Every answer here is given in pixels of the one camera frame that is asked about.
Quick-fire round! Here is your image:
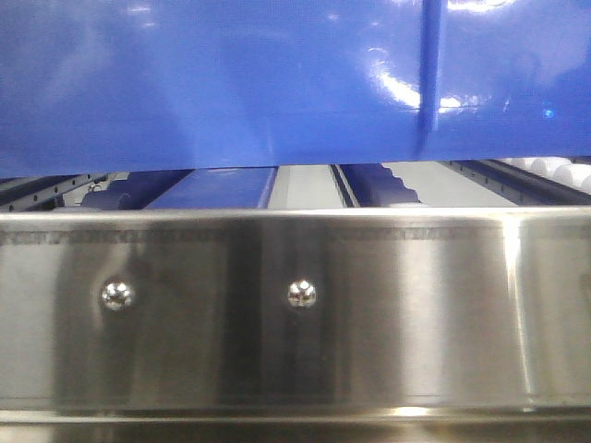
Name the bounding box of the right round steel bolt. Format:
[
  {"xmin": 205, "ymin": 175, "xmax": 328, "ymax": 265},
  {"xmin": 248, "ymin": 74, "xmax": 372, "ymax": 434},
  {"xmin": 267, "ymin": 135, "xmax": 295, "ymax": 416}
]
[{"xmin": 287, "ymin": 280, "xmax": 317, "ymax": 308}]

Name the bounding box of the blue bin under conveyor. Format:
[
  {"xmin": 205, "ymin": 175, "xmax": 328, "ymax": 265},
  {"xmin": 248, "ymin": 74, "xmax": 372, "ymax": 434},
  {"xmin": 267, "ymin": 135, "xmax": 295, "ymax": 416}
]
[{"xmin": 147, "ymin": 167, "xmax": 278, "ymax": 210}]

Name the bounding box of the left round steel bolt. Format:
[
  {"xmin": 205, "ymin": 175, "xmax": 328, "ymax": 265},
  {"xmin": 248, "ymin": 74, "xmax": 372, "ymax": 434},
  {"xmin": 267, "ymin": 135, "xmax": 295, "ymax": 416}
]
[{"xmin": 100, "ymin": 281, "xmax": 136, "ymax": 312}]

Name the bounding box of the stainless steel cart rail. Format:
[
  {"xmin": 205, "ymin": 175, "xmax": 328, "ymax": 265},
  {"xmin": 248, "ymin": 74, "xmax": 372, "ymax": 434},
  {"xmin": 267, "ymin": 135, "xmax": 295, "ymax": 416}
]
[{"xmin": 1, "ymin": 207, "xmax": 590, "ymax": 442}]

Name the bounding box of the large blue plastic bin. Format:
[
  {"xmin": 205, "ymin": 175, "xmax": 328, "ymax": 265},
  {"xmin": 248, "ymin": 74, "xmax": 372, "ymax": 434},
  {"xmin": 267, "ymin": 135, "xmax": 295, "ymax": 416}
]
[{"xmin": 1, "ymin": 1, "xmax": 590, "ymax": 177}]

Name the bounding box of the white roller conveyor track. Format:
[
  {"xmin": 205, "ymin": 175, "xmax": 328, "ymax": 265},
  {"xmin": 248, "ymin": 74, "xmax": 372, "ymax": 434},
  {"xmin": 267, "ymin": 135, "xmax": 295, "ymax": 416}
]
[{"xmin": 500, "ymin": 156, "xmax": 591, "ymax": 195}]

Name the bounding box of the round steel bolt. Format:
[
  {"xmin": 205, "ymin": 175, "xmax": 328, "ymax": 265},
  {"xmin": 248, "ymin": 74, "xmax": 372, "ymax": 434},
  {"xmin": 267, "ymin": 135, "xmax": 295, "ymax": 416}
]
[
  {"xmin": 100, "ymin": 281, "xmax": 136, "ymax": 312},
  {"xmin": 287, "ymin": 280, "xmax": 317, "ymax": 308}
]

